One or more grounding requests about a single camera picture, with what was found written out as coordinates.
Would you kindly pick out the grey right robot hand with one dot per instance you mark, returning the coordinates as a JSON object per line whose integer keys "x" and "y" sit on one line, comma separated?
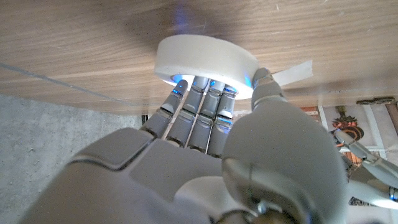
{"x": 171, "y": 186}

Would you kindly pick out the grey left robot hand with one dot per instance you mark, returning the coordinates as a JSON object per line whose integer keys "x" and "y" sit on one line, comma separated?
{"x": 367, "y": 161}

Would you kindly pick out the white masking tape roll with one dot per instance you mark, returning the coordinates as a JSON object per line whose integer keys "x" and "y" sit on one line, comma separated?
{"x": 202, "y": 56}

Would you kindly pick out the printed bookshelf backdrop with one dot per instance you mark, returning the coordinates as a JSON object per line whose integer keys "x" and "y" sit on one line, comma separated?
{"x": 381, "y": 124}

